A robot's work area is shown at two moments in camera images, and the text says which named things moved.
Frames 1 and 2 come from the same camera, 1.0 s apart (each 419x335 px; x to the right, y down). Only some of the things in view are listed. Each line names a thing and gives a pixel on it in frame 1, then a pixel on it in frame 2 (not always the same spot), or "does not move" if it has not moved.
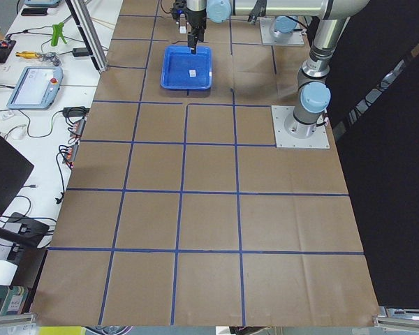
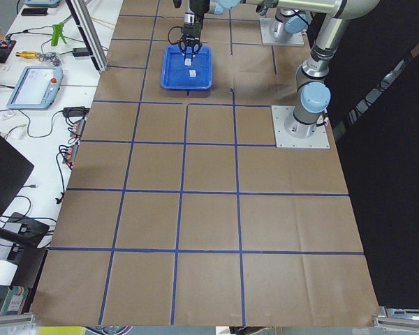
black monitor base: x=21 y=229 does not move
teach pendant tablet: x=36 y=88 does not move
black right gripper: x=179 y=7 -> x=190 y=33
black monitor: x=7 y=170 does not move
